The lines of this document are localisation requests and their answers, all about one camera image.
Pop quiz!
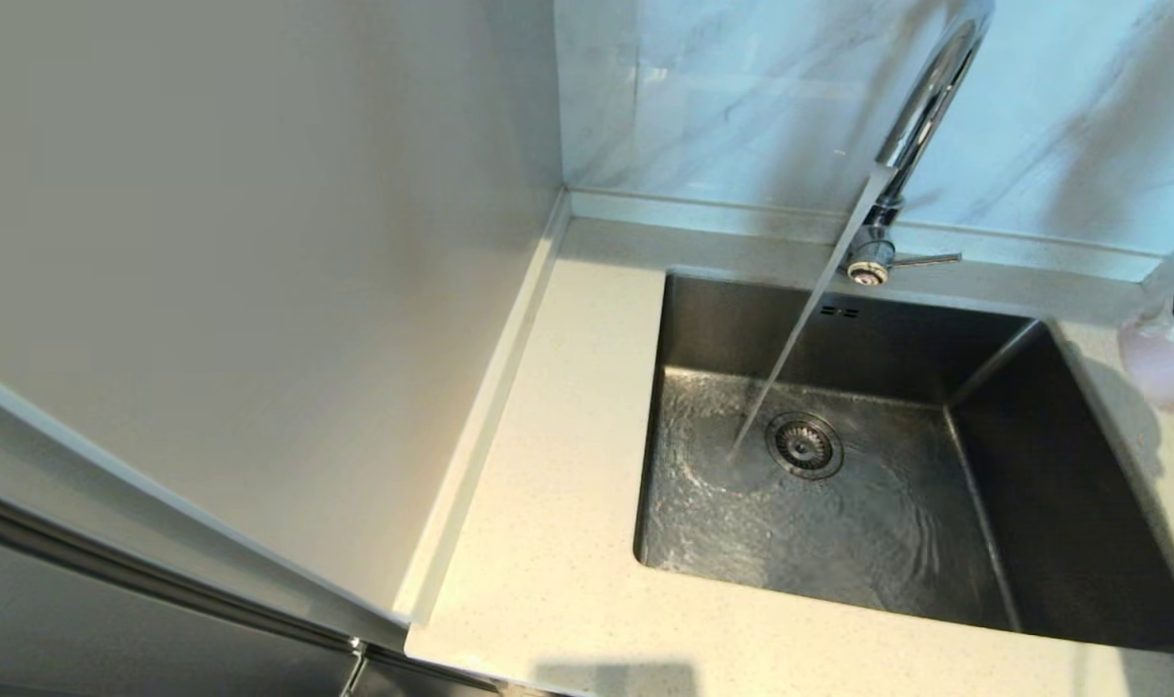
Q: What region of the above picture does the chrome gooseneck faucet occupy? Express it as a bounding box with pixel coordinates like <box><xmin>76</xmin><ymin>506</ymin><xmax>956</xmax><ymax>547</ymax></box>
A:
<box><xmin>841</xmin><ymin>0</ymin><xmax>994</xmax><ymax>288</ymax></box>

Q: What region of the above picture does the steel bar door handle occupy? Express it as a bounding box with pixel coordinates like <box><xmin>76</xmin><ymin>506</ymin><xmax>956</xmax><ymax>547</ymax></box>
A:
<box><xmin>0</xmin><ymin>470</ymin><xmax>506</xmax><ymax>696</ymax></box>

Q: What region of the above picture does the round metal drain strainer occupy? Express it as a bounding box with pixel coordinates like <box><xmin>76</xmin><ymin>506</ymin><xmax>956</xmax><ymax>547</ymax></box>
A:
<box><xmin>765</xmin><ymin>412</ymin><xmax>845</xmax><ymax>481</ymax></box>

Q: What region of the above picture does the white grey appliance door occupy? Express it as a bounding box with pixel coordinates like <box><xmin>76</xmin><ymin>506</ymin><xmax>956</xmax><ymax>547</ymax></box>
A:
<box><xmin>0</xmin><ymin>341</ymin><xmax>510</xmax><ymax>697</ymax></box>

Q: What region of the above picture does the stainless steel sink basin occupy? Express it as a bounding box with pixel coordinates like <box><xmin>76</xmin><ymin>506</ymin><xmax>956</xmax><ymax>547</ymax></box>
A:
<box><xmin>632</xmin><ymin>269</ymin><xmax>1174</xmax><ymax>652</ymax></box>

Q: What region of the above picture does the pink bowl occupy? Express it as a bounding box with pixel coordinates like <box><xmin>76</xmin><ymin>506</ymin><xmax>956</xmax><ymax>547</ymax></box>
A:
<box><xmin>1117</xmin><ymin>308</ymin><xmax>1174</xmax><ymax>417</ymax></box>

